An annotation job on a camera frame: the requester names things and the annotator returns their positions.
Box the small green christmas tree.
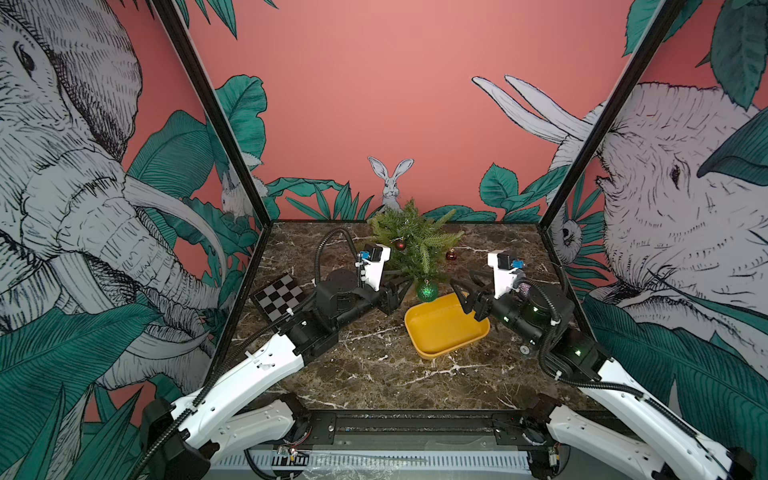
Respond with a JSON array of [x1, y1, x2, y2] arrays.
[[367, 199, 463, 290]]

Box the yellow plastic tray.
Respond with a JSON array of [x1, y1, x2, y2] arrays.
[[404, 294, 490, 360]]

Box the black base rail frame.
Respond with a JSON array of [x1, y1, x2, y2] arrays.
[[149, 409, 661, 480]]

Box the purple glitter toy microphone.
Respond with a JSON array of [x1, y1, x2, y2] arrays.
[[518, 281, 535, 298]]

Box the green glitter ball ornament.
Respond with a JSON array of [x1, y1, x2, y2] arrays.
[[416, 279, 439, 303]]

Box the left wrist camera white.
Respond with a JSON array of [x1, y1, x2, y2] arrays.
[[356, 244, 391, 292]]

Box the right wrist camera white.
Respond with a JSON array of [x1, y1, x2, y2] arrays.
[[487, 249, 525, 299]]

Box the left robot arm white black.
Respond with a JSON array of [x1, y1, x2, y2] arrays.
[[128, 244, 412, 479]]

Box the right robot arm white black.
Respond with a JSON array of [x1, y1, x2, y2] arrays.
[[450, 270, 757, 479]]

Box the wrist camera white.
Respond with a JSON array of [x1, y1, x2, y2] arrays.
[[487, 249, 525, 299], [356, 244, 391, 292]]

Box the checkerboard calibration board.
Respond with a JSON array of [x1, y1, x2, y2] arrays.
[[250, 274, 307, 322]]

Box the white slotted cable duct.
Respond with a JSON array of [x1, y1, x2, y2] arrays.
[[214, 450, 530, 474]]

